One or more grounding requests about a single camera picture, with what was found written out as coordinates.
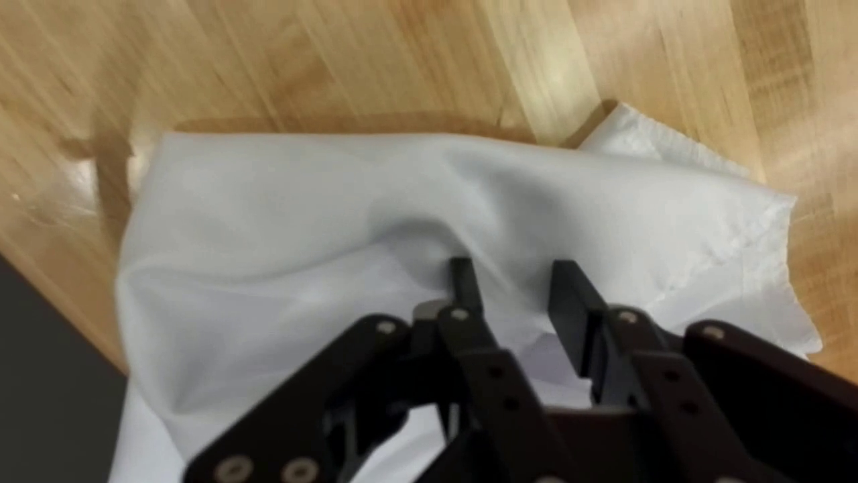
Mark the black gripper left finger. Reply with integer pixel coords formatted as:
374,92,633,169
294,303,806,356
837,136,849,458
178,254,578,483

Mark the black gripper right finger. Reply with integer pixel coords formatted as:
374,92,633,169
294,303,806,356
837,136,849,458
543,257,858,483

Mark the white towel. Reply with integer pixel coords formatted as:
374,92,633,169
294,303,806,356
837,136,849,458
107,100,826,483

